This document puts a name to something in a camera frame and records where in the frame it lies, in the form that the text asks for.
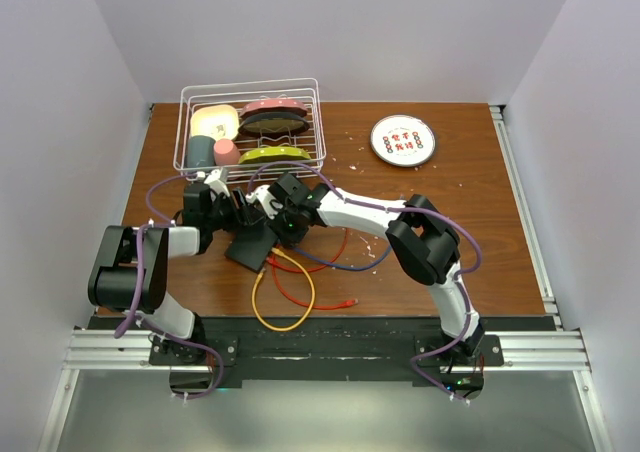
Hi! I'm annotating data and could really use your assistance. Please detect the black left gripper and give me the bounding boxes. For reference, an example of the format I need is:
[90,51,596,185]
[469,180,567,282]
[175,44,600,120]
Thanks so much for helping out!
[205,188,264,233]

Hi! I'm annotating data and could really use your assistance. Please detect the black network switch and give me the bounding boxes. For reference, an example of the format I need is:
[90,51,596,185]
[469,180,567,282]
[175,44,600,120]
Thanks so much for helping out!
[224,218,278,273]

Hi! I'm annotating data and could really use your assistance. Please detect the yellow ethernet cable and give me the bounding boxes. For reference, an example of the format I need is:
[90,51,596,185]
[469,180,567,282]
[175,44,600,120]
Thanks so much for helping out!
[251,247,316,332]

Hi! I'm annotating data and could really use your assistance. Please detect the blue ethernet cable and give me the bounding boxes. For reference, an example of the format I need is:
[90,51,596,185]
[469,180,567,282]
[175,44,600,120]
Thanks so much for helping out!
[279,241,393,272]

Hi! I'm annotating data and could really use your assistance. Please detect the short red ethernet cable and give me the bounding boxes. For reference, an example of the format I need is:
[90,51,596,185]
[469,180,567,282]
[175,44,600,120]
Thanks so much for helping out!
[265,227,349,274]

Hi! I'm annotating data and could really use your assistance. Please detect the long red ethernet cable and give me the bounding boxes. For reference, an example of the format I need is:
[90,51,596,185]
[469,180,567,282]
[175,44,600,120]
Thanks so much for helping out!
[271,261,359,312]

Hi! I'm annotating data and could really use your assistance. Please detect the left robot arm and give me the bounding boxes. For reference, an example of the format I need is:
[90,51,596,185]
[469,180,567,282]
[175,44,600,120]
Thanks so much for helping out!
[88,182,277,364]

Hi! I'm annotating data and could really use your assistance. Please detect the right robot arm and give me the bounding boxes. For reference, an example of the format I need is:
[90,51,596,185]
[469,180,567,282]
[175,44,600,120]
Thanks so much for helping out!
[266,173,484,365]

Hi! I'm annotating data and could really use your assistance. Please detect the yellow green bowl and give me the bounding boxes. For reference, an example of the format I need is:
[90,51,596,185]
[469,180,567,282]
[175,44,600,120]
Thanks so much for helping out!
[238,145,311,165]

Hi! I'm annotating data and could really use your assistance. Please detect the pink cup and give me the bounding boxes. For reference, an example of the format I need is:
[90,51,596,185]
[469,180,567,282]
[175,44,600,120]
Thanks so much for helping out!
[213,138,241,166]

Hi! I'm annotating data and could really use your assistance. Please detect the grey cup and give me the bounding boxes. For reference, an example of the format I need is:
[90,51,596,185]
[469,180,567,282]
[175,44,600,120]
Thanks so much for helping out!
[185,135,216,170]

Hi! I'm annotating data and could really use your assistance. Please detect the dark brown round plate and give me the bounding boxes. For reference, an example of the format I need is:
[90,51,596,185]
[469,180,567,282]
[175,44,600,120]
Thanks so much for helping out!
[239,112,310,136]

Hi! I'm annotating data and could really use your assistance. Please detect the cream square plate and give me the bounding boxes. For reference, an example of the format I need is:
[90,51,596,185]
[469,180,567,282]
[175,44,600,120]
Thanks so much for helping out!
[190,104,239,141]

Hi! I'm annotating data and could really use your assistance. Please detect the pink round plate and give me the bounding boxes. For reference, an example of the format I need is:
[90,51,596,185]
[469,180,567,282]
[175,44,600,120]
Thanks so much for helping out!
[239,97,308,119]

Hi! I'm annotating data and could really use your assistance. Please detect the white patterned round plate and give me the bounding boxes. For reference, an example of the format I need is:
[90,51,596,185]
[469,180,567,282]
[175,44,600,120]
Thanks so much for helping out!
[370,115,436,168]

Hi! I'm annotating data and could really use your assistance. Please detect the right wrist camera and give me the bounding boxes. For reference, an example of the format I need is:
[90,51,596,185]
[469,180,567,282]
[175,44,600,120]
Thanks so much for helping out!
[246,185,283,219]

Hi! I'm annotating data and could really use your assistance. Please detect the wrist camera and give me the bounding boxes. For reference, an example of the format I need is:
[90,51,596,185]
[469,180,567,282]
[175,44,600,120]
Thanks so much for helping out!
[196,167,230,197]
[246,185,283,219]

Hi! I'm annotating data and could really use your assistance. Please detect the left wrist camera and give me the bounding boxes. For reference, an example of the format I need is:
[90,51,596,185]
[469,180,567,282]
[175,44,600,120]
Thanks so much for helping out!
[196,167,230,197]

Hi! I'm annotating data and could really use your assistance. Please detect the white wire dish rack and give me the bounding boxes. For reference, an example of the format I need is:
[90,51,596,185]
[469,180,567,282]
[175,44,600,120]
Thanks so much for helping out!
[173,78,326,184]

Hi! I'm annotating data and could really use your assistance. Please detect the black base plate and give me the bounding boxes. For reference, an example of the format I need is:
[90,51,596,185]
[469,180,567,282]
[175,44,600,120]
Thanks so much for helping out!
[148,315,504,389]

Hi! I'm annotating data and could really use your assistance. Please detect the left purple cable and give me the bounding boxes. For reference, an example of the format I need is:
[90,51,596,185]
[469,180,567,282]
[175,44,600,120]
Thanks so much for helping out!
[113,170,226,401]

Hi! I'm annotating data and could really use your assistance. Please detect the purple cable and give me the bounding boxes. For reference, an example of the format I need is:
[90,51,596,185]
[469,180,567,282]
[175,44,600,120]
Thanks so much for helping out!
[113,170,226,401]
[246,160,484,401]

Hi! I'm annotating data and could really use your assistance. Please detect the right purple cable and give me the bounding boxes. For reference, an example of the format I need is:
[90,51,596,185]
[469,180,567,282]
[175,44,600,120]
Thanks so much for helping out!
[246,160,484,401]

